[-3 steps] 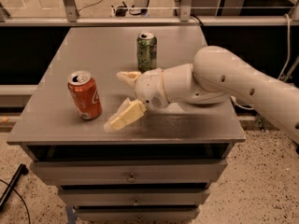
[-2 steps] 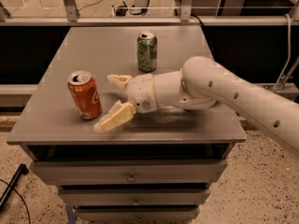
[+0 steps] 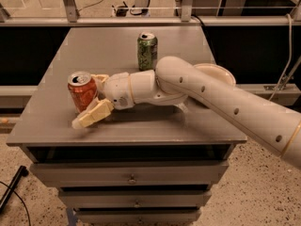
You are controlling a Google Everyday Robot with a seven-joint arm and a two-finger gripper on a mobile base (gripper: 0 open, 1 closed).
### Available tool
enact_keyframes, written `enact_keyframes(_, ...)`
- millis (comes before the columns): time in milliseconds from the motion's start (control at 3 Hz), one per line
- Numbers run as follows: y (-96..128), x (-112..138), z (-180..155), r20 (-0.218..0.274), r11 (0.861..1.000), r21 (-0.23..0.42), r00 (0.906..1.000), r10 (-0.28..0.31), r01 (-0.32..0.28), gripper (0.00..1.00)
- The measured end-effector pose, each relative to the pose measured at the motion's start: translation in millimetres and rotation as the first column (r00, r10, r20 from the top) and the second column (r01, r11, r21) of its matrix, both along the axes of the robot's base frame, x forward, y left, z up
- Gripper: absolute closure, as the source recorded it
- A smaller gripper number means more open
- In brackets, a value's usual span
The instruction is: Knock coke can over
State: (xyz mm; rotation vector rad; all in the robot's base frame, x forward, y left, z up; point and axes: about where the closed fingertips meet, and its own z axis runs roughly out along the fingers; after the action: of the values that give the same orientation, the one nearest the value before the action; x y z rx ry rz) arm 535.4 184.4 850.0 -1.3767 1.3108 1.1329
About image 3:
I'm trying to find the grey drawer cabinet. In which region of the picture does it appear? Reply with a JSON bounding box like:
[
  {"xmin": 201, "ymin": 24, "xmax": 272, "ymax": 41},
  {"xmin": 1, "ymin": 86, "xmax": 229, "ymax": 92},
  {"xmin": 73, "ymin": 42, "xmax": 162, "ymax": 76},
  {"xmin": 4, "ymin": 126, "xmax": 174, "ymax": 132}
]
[{"xmin": 7, "ymin": 27, "xmax": 246, "ymax": 213}]

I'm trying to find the red coke can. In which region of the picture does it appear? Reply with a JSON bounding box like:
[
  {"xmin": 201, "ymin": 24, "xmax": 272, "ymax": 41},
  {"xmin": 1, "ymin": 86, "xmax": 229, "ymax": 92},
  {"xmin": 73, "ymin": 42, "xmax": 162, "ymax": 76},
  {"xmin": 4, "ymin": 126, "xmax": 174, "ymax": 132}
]
[{"xmin": 68, "ymin": 71, "xmax": 98, "ymax": 113}]

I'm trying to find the green soda can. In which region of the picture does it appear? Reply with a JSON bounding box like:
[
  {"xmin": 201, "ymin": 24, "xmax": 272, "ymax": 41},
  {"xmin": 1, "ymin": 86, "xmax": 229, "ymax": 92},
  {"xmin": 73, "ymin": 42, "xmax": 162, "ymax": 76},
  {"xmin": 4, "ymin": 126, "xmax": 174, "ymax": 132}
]
[{"xmin": 137, "ymin": 32, "xmax": 158, "ymax": 71}]

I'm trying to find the grey drawer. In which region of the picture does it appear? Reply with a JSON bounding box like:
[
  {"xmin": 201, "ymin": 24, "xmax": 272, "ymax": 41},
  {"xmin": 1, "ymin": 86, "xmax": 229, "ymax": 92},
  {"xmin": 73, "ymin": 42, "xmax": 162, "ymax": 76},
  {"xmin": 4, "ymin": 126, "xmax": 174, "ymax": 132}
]
[
  {"xmin": 59, "ymin": 190, "xmax": 212, "ymax": 208},
  {"xmin": 30, "ymin": 161, "xmax": 229, "ymax": 187},
  {"xmin": 75, "ymin": 209, "xmax": 200, "ymax": 224}
]

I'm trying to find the black floor cable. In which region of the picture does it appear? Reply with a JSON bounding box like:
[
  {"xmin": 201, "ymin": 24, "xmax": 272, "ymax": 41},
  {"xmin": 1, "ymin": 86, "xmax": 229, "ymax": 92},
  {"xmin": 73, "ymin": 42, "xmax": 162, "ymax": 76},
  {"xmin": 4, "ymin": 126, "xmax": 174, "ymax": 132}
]
[{"xmin": 0, "ymin": 181, "xmax": 32, "ymax": 226}]

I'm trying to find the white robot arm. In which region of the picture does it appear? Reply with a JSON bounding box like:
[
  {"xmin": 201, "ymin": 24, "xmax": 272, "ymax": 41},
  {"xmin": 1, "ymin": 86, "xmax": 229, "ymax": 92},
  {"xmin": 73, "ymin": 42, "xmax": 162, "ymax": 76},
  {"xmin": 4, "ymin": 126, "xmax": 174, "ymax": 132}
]
[{"xmin": 72, "ymin": 56, "xmax": 301, "ymax": 168}]

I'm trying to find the metal rail frame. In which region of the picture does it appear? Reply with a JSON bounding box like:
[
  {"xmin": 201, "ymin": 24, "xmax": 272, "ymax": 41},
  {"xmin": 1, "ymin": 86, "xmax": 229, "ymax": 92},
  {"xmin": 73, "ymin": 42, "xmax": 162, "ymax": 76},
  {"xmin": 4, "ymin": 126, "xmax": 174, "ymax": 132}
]
[{"xmin": 0, "ymin": 0, "xmax": 301, "ymax": 26}]

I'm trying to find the black rod on floor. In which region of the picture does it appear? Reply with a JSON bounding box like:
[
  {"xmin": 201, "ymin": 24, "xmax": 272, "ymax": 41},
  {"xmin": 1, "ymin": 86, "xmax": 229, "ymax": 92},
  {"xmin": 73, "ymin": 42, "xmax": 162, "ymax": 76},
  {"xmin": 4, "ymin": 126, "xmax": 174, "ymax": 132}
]
[{"xmin": 0, "ymin": 166, "xmax": 28, "ymax": 213}]

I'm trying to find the top grey drawer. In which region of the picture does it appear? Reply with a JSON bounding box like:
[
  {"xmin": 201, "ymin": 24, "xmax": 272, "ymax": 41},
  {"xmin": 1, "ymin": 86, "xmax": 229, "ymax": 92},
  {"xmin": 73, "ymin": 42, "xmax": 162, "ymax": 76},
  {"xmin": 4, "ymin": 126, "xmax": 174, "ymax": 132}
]
[{"xmin": 30, "ymin": 161, "xmax": 229, "ymax": 187}]

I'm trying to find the white cable right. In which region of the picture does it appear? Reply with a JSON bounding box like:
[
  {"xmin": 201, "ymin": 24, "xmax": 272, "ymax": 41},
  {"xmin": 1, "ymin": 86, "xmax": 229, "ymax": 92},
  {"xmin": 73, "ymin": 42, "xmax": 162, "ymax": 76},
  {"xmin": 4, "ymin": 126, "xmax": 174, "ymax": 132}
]
[{"xmin": 268, "ymin": 13, "xmax": 294, "ymax": 102}]

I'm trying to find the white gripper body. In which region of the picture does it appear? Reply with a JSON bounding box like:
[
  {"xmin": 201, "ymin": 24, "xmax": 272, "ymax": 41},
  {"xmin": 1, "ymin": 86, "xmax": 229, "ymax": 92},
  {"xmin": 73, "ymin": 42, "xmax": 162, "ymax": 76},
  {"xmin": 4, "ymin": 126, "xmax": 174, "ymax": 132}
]
[{"xmin": 103, "ymin": 73, "xmax": 135, "ymax": 110}]

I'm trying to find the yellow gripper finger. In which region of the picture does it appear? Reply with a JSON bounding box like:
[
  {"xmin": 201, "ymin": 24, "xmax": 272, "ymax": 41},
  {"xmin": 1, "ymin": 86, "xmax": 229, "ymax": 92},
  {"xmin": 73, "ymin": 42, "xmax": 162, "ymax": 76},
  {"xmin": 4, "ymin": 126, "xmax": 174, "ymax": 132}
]
[
  {"xmin": 71, "ymin": 98, "xmax": 114, "ymax": 129},
  {"xmin": 92, "ymin": 74, "xmax": 109, "ymax": 89}
]

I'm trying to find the bottom grey drawer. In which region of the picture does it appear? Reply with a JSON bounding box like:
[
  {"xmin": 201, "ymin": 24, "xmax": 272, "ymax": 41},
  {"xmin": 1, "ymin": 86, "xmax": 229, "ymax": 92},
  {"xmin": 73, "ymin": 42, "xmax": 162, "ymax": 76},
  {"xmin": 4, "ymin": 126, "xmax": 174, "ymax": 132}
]
[{"xmin": 75, "ymin": 209, "xmax": 200, "ymax": 224}]

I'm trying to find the middle grey drawer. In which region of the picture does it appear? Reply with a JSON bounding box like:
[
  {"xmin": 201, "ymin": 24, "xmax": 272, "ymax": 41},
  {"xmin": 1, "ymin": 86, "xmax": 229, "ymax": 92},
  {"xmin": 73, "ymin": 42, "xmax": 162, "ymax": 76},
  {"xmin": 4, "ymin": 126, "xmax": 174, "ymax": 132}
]
[{"xmin": 59, "ymin": 190, "xmax": 212, "ymax": 208}]

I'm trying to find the white paper bowl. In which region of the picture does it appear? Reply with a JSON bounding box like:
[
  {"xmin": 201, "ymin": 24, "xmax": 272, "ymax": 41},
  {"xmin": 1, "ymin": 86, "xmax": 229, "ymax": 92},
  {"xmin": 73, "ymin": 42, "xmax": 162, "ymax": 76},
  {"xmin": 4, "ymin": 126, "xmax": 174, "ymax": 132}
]
[{"xmin": 194, "ymin": 63, "xmax": 236, "ymax": 87}]

